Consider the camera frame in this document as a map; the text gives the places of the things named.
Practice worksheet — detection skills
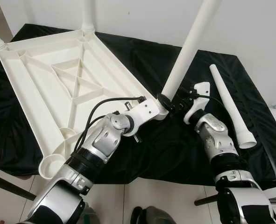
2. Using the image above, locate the grey left robot foot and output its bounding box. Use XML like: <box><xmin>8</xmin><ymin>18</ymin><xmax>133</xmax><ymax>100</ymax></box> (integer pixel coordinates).
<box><xmin>79</xmin><ymin>205</ymin><xmax>101</xmax><ymax>224</ymax></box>

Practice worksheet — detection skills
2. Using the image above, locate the grey robot foot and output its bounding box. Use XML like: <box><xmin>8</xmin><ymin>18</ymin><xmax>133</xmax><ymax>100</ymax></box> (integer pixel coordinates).
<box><xmin>79</xmin><ymin>205</ymin><xmax>101</xmax><ymax>224</ymax></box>
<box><xmin>131</xmin><ymin>205</ymin><xmax>176</xmax><ymax>224</ymax></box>

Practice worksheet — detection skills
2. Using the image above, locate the white plastic children table top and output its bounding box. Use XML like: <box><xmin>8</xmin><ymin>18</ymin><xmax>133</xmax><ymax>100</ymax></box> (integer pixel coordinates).
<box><xmin>0</xmin><ymin>29</ymin><xmax>169</xmax><ymax>180</ymax></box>

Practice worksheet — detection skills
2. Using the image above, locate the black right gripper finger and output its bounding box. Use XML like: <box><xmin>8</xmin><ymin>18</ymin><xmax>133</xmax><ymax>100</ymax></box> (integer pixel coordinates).
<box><xmin>156</xmin><ymin>93</ymin><xmax>173</xmax><ymax>112</ymax></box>

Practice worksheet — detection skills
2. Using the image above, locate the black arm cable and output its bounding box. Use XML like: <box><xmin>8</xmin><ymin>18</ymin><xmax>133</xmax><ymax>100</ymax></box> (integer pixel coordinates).
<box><xmin>177</xmin><ymin>91</ymin><xmax>232</xmax><ymax>126</ymax></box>
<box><xmin>72</xmin><ymin>97</ymin><xmax>145</xmax><ymax>154</ymax></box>

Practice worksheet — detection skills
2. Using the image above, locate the black table cloth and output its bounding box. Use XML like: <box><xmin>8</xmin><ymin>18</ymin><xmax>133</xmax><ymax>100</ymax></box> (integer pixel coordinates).
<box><xmin>0</xmin><ymin>23</ymin><xmax>276</xmax><ymax>185</ymax></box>

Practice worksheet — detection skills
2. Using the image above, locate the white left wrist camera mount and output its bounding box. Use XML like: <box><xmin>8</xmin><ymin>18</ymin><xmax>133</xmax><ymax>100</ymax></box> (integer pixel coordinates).
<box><xmin>126</xmin><ymin>99</ymin><xmax>161</xmax><ymax>126</ymax></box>

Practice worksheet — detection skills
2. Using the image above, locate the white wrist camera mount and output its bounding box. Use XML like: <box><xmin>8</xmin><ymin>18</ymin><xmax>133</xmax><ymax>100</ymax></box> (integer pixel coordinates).
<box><xmin>126</xmin><ymin>99</ymin><xmax>161</xmax><ymax>126</ymax></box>
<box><xmin>184</xmin><ymin>82</ymin><xmax>211</xmax><ymax>126</ymax></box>

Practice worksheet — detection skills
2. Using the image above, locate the dark metal table leg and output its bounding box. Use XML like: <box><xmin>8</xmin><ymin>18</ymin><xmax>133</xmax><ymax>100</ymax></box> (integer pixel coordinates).
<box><xmin>0</xmin><ymin>173</ymin><xmax>35</xmax><ymax>201</ymax></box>
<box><xmin>194</xmin><ymin>194</ymin><xmax>220</xmax><ymax>207</ymax></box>

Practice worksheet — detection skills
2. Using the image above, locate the grey right robot foot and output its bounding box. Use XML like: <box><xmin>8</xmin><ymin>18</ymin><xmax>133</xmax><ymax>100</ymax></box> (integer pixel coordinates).
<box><xmin>131</xmin><ymin>205</ymin><xmax>176</xmax><ymax>224</ymax></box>

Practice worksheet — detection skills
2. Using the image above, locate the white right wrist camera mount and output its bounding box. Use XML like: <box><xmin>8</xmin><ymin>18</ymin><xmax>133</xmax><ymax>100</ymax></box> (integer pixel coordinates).
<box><xmin>184</xmin><ymin>82</ymin><xmax>211</xmax><ymax>126</ymax></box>

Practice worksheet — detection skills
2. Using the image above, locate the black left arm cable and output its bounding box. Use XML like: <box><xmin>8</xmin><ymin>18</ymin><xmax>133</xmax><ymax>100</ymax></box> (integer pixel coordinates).
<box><xmin>72</xmin><ymin>97</ymin><xmax>145</xmax><ymax>154</ymax></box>

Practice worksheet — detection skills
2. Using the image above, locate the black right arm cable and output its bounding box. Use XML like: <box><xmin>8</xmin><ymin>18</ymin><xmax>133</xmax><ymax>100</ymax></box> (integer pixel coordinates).
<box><xmin>177</xmin><ymin>91</ymin><xmax>232</xmax><ymax>126</ymax></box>

